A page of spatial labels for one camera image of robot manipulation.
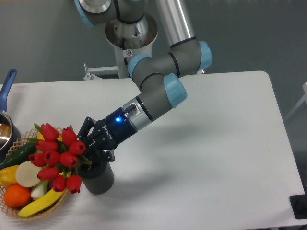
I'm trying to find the green bok choy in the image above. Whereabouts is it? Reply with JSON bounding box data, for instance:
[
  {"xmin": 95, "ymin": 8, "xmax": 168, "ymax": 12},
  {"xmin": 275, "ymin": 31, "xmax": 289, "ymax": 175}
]
[{"xmin": 30, "ymin": 149, "xmax": 51, "ymax": 200}]

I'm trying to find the green cucumber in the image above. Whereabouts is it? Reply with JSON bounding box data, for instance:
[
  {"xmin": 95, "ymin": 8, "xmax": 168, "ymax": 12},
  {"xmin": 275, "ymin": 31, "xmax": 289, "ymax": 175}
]
[{"xmin": 0, "ymin": 142, "xmax": 36, "ymax": 170}]

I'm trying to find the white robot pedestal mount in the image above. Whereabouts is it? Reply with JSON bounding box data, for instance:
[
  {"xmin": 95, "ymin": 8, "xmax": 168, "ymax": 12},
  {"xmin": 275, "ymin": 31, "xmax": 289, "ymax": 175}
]
[{"xmin": 83, "ymin": 11, "xmax": 159, "ymax": 81}]

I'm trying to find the orange fruit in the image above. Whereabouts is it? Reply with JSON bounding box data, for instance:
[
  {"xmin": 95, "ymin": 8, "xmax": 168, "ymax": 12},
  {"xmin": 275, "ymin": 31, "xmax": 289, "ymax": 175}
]
[{"xmin": 4, "ymin": 184, "xmax": 31, "ymax": 207}]

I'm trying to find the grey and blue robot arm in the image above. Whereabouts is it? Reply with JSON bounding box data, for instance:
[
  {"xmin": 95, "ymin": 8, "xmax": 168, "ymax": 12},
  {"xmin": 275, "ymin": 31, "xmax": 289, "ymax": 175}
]
[{"xmin": 75, "ymin": 0, "xmax": 212, "ymax": 164}]

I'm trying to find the yellow lemon squash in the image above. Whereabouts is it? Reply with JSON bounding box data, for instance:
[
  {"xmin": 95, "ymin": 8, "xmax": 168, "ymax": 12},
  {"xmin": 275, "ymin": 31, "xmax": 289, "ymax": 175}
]
[{"xmin": 37, "ymin": 133, "xmax": 62, "ymax": 141}]

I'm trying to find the dark grey ribbed vase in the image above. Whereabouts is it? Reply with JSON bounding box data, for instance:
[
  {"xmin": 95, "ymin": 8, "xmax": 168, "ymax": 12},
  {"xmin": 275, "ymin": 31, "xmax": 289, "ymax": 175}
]
[{"xmin": 79, "ymin": 161, "xmax": 114, "ymax": 194}]

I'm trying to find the woven wicker basket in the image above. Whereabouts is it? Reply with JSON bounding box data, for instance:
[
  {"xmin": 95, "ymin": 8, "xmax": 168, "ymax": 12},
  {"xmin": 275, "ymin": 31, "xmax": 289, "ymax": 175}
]
[{"xmin": 0, "ymin": 128, "xmax": 68, "ymax": 221}]

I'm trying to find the red tulip bouquet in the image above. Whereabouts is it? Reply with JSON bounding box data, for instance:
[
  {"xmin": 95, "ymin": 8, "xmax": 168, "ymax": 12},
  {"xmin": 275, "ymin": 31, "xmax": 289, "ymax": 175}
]
[{"xmin": 30, "ymin": 123, "xmax": 91, "ymax": 194}]

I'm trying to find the white furniture frame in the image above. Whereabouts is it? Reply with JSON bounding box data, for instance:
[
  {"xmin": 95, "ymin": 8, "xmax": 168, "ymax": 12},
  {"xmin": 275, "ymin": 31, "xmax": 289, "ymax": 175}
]
[{"xmin": 285, "ymin": 82, "xmax": 307, "ymax": 122}]

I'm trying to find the yellow bell pepper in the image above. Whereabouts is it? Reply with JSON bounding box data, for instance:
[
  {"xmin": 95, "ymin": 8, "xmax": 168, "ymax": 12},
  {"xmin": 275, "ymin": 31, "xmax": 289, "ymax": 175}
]
[{"xmin": 0, "ymin": 165, "xmax": 19, "ymax": 187}]

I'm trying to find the dark red vegetable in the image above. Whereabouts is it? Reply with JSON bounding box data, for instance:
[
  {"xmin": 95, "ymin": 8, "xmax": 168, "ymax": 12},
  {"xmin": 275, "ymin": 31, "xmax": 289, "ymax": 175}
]
[{"xmin": 48, "ymin": 180, "xmax": 54, "ymax": 191}]

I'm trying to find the yellow banana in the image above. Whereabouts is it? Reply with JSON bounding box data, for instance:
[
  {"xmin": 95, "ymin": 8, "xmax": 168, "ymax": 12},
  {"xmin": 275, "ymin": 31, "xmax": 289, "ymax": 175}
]
[{"xmin": 18, "ymin": 186, "xmax": 67, "ymax": 218}]

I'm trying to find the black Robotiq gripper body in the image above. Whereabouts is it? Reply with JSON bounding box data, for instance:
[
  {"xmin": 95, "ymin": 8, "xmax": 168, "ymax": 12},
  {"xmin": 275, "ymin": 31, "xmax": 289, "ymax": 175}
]
[{"xmin": 85, "ymin": 107, "xmax": 137, "ymax": 150}]

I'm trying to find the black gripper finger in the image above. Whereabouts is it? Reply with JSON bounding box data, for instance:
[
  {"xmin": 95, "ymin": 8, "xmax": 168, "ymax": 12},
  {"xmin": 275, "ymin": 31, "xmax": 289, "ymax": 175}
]
[
  {"xmin": 84, "ymin": 147, "xmax": 115, "ymax": 164},
  {"xmin": 77, "ymin": 117, "xmax": 96, "ymax": 144}
]

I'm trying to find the blue handled saucepan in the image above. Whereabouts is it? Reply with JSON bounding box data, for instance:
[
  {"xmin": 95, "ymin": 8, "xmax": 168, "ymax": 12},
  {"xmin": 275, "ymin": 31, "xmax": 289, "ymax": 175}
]
[{"xmin": 0, "ymin": 69, "xmax": 21, "ymax": 161}]

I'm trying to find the black device at table edge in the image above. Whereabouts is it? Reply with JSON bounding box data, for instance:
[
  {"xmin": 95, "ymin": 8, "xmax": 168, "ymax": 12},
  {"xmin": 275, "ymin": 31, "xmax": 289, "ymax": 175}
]
[{"xmin": 289, "ymin": 194, "xmax": 307, "ymax": 219}]

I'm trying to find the beige round radish slice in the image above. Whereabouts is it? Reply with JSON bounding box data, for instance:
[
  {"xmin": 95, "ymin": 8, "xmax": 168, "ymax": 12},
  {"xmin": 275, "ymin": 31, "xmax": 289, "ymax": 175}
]
[{"xmin": 15, "ymin": 161, "xmax": 43, "ymax": 187}]

